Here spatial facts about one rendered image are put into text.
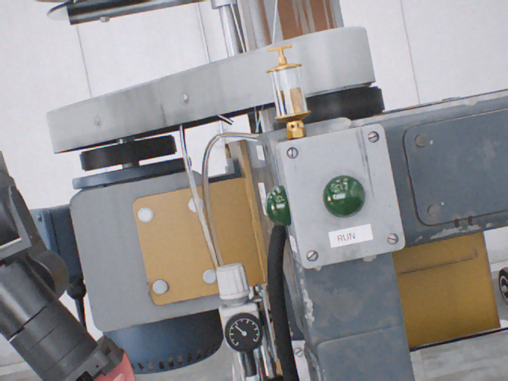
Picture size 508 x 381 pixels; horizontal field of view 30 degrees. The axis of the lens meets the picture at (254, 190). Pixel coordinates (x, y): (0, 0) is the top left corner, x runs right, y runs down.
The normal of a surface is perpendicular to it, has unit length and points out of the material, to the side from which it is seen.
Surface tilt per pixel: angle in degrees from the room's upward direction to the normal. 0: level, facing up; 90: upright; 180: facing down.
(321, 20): 90
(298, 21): 90
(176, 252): 90
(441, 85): 90
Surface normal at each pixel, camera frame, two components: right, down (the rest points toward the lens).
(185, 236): 0.09, 0.04
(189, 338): 0.46, -0.02
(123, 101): -0.71, 0.18
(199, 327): 0.67, -0.07
